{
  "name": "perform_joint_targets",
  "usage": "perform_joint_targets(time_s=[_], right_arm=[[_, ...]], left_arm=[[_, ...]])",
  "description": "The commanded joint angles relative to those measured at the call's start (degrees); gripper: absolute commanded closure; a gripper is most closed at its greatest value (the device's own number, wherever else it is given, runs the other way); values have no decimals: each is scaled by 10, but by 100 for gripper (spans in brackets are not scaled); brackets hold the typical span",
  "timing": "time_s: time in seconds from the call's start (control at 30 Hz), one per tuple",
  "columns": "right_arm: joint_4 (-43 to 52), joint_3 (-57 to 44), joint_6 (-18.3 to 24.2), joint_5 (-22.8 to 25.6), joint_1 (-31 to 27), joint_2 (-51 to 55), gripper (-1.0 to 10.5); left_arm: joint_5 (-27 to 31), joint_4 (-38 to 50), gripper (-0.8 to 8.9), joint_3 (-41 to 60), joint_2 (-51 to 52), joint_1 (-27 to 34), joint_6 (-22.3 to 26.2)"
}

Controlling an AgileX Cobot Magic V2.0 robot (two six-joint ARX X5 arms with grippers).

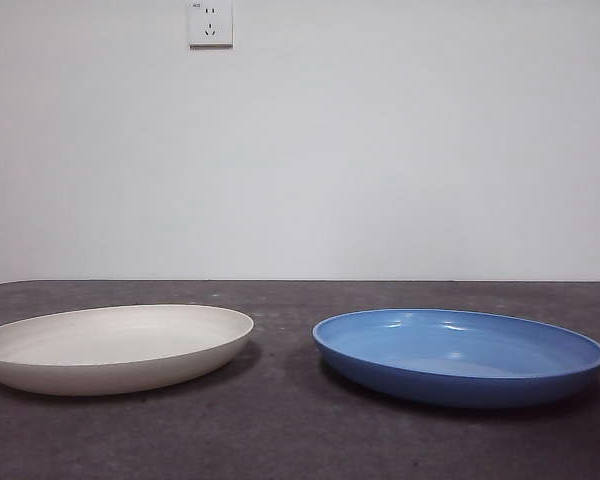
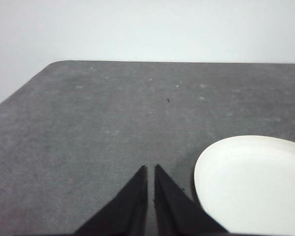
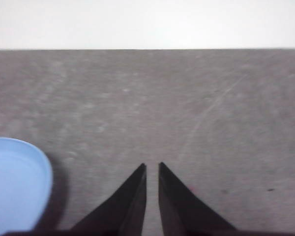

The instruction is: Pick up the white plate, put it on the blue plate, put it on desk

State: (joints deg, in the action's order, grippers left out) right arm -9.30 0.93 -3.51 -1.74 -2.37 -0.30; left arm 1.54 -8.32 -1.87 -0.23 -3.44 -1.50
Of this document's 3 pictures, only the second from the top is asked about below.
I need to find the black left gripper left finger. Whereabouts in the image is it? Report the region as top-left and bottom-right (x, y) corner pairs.
(73, 165), (148, 235)

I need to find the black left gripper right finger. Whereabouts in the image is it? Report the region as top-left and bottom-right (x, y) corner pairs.
(154, 164), (230, 235)

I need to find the white round plate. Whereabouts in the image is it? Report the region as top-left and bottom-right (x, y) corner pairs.
(193, 135), (295, 234)

